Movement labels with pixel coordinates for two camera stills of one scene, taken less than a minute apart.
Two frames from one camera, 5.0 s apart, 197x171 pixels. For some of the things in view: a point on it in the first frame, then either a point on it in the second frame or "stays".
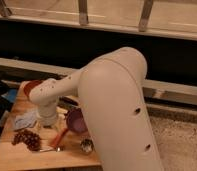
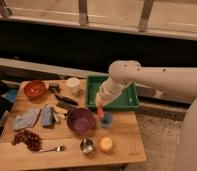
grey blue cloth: x=26 y=120 stays
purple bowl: x=76 y=121 stays
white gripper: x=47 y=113 → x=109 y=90
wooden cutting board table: x=25 y=140 stays
